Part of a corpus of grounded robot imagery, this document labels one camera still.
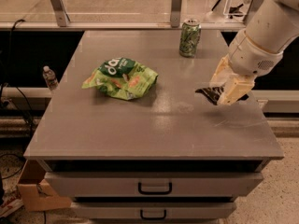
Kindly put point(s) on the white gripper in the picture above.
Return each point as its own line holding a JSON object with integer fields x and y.
{"x": 251, "y": 57}

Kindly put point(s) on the black rxbar chocolate bar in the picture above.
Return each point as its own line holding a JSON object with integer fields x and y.
{"x": 212, "y": 94}

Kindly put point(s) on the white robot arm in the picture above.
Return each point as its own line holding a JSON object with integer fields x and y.
{"x": 274, "y": 26}

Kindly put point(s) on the green rice chip bag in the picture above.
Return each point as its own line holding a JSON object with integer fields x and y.
{"x": 122, "y": 78}

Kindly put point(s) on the green soda can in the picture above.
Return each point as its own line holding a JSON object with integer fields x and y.
{"x": 189, "y": 38}

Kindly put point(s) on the clear plastic water bottle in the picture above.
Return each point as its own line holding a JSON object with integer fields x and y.
{"x": 50, "y": 78}

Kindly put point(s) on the upper grey drawer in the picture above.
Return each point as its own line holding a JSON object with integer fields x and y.
{"x": 135, "y": 184}

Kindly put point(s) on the grey drawer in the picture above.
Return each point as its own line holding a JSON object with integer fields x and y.
{"x": 153, "y": 211}
{"x": 135, "y": 184}

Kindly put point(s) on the lower grey drawer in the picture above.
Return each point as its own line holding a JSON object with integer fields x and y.
{"x": 153, "y": 211}

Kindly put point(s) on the brown cardboard box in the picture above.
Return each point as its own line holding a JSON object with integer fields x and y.
{"x": 36, "y": 192}

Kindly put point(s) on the red white sneaker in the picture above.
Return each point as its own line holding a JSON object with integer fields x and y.
{"x": 11, "y": 202}

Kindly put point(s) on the right metal bracket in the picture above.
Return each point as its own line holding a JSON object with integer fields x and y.
{"x": 254, "y": 6}

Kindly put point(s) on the metal bracket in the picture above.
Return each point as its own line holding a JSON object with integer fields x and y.
{"x": 254, "y": 6}
{"x": 175, "y": 13}
{"x": 60, "y": 13}

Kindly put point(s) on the middle metal bracket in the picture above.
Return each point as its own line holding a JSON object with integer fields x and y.
{"x": 175, "y": 13}

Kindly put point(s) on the left metal bracket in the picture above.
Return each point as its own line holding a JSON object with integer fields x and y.
{"x": 60, "y": 13}

